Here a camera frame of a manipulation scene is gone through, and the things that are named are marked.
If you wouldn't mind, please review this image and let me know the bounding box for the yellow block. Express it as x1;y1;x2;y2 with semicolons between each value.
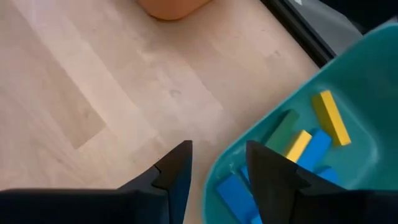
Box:
284;129;313;164
312;90;353;147

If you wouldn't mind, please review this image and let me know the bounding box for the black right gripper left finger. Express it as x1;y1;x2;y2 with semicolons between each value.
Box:
0;139;194;224

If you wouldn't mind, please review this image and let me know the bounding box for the orange plastic bin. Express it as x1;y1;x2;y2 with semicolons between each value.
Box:
136;0;214;21

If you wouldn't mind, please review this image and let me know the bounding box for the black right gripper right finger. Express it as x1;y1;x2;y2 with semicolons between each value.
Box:
246;139;398;224

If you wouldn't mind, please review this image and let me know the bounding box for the teal plastic bin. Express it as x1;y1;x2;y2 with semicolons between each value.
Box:
201;21;398;224

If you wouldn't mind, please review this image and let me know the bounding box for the black computer case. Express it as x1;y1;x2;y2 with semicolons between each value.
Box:
323;0;398;30

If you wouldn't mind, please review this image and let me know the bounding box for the green block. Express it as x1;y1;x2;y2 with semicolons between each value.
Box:
264;108;300;155

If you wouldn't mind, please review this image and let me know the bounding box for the black aluminium table frame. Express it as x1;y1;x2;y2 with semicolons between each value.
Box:
259;0;338;68

